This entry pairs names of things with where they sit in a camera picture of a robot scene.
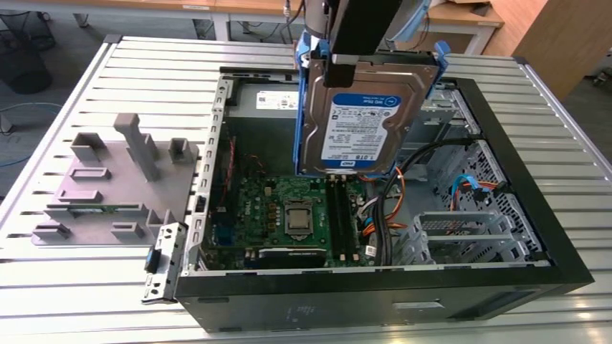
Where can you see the long table with white frame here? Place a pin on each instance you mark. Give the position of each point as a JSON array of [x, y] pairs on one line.
[[143, 8]]

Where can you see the green motherboard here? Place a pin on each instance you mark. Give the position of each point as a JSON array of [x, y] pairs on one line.
[[258, 200]]

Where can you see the wooden cabinet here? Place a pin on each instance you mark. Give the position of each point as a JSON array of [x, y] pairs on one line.
[[565, 36]]

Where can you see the grey parts rack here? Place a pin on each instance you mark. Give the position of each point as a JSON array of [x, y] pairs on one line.
[[158, 200]]

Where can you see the black graphics card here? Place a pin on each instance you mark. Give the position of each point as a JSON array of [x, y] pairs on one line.
[[291, 258]]

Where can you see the grey power supply unit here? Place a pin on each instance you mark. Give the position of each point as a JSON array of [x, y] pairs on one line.
[[258, 143]]

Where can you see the black PC case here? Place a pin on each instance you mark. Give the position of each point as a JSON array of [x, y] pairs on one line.
[[335, 304]]

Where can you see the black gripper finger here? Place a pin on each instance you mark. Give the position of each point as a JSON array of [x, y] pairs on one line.
[[363, 25]]

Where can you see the metal disk bay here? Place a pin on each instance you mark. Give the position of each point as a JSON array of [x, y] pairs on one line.
[[478, 237]]

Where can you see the CPU socket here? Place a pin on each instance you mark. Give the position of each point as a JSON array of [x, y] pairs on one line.
[[299, 234]]

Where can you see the metal expansion slot retainer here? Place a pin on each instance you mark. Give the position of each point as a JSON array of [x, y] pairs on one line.
[[170, 247]]

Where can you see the black waste bin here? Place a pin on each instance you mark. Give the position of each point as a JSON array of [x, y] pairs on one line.
[[26, 75]]

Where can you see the silver CPU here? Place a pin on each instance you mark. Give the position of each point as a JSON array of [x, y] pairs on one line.
[[298, 218]]

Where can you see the black RAM slot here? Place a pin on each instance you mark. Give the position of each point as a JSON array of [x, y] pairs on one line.
[[350, 218], [337, 218]]

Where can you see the wooden desk with white legs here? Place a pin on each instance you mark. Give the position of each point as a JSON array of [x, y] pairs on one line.
[[459, 16]]

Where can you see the metal optical drive cage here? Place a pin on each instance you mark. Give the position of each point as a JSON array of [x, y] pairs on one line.
[[445, 118]]

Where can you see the hard disk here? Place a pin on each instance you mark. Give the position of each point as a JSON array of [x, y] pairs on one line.
[[363, 136]]

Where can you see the green RAM stick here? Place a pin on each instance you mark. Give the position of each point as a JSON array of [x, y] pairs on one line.
[[113, 208]]

